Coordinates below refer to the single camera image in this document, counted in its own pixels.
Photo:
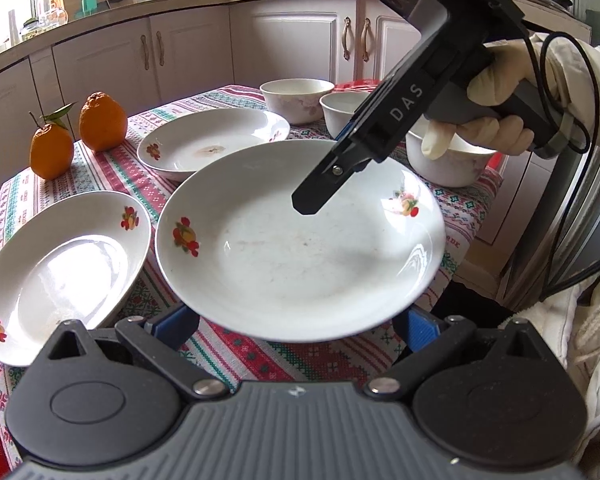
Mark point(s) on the person's white jacket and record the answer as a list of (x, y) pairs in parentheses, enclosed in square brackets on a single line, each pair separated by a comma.
[(595, 360)]

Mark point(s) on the person's right hand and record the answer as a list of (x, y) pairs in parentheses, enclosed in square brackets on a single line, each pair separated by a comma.
[(500, 80)]

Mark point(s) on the stainless steel appliance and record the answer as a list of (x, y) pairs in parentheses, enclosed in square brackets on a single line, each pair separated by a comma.
[(530, 220)]

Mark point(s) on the kitchen countertop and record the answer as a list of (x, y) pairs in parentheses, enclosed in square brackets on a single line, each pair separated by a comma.
[(130, 7)]

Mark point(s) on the red green patterned tablecloth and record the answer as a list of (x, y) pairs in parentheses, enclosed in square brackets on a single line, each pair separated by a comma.
[(130, 167)]

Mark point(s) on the plain white bowl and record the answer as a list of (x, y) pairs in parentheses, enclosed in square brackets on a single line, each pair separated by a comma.
[(342, 107)]

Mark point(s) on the green water bottle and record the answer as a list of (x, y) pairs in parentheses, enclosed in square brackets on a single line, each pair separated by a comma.
[(88, 2)]

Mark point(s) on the orange with green leaves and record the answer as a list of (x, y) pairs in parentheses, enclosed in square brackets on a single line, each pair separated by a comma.
[(50, 152)]

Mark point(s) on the bumpy orange citrus fruit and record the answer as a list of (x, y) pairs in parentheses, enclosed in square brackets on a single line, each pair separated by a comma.
[(102, 122)]

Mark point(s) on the white bowl pink floral print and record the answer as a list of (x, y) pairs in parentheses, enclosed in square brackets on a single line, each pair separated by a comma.
[(445, 167), (295, 97)]

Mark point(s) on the large white floral plate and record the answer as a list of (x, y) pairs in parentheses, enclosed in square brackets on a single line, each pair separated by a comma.
[(290, 255)]

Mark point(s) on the person's right forearm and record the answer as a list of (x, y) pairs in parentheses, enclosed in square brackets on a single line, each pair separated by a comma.
[(597, 95)]

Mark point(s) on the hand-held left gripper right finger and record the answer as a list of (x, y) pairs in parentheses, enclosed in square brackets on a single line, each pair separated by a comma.
[(422, 330)]

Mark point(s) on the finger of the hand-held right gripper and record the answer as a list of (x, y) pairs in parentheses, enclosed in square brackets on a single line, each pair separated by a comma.
[(325, 185), (347, 131)]

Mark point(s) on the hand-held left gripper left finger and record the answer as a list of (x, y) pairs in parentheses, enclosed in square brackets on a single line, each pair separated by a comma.
[(172, 325)]

